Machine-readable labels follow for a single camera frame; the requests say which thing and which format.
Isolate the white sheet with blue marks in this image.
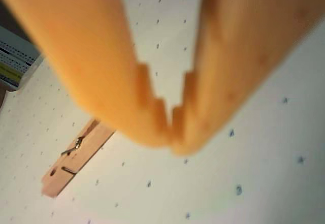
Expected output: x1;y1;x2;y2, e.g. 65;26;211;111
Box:
0;0;325;224

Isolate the wooden clothespin with metal spring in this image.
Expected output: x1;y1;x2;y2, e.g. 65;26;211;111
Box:
40;118;116;199

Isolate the white printed box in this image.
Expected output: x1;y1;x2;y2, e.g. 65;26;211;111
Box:
0;25;44;92

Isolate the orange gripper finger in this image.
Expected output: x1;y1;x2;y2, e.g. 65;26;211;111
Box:
0;0;171;148
172;0;325;156

